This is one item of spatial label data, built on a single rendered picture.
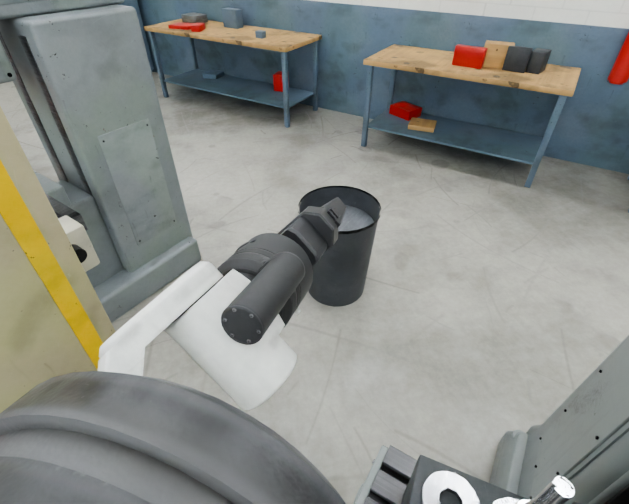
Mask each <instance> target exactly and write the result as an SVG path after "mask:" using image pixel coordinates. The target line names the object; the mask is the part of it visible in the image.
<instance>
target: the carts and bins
mask: <svg viewBox="0 0 629 504"><path fill-rule="evenodd" d="M336 197H339V198H340V199H341V201H342V202H343V203H344V204H345V205H346V206H347V207H346V211H345V213H344V216H343V219H342V221H341V225H340V226H339V228H338V239H337V240H336V242H335V244H334V245H333V246H332V247H331V248H330V249H328V250H327V251H326V252H324V253H323V255H322V256H321V258H320V259H319V261H318V262H317V263H316V264H314V265H313V266H312V269H313V281H312V284H311V287H310V289H309V293H310V295H311V296H312V297H313V298H314V299H315V300H316V301H318V302H320V303H321V304H324V305H327V306H333V307H340V306H346V305H349V304H352V303H354V302H355V301H357V300H358V299H359V298H360V297H361V295H362V293H363V290H364V286H365V281H366V276H367V271H368V267H369V262H370V257H371V252H372V247H373V243H374V238H375V233H376V228H377V224H378V220H379V218H380V216H379V214H380V210H381V206H380V203H379V202H378V200H377V199H376V198H375V197H374V196H373V195H371V194H370V193H368V192H366V191H364V190H361V189H358V188H354V187H350V186H325V187H321V188H317V189H315V190H312V191H310V192H308V193H307V194H305V195H304V196H303V197H302V198H301V199H300V202H301V203H300V202H299V204H298V207H299V210H298V213H299V214H300V213H301V212H302V211H304V210H305V209H306V208H307V207H308V206H315V207H322V206H323V205H324V204H326V203H328V202H329V201H331V200H333V199H334V198H336ZM379 207H380V208H379Z"/></svg>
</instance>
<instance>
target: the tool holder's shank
mask: <svg viewBox="0 0 629 504"><path fill-rule="evenodd" d="M574 493H575V490H574V487H573V485H572V484H571V482H570V481H569V480H567V479H566V478H564V477H561V476H557V477H555V478H554V479H553V480H552V481H551V482H550V483H549V484H548V485H547V486H546V487H545V488H544V489H543V490H542V491H541V492H540V493H539V494H538V495H537V496H536V497H535V498H534V499H532V500H530V501H528V502H526V503H524V504H564V503H565V502H567V501H568V500H569V499H570V498H571V497H572V496H573V495H574Z"/></svg>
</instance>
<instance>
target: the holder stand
mask: <svg viewBox="0 0 629 504"><path fill-rule="evenodd" d="M520 499H526V498H524V497H522V496H519V495H517V494H514V493H512V492H510V491H507V490H505V489H502V488H500V487H498V486H495V485H493V484H490V483H488V482H486V481H483V480H481V479H478V478H476V477H474V476H471V475H469V474H466V473H464V472H462V471H459V470H457V469H455V468H452V467H450V466H447V465H445V464H443V463H440V462H438V461H435V460H433V459H431V458H428V457H426V456H423V455H420V456H419V458H418V460H417V463H416V465H415V468H414V470H413V473H412V475H411V478H410V480H409V483H408V485H407V488H406V490H405V493H404V496H403V501H402V504H515V503H516V502H517V501H518V500H520Z"/></svg>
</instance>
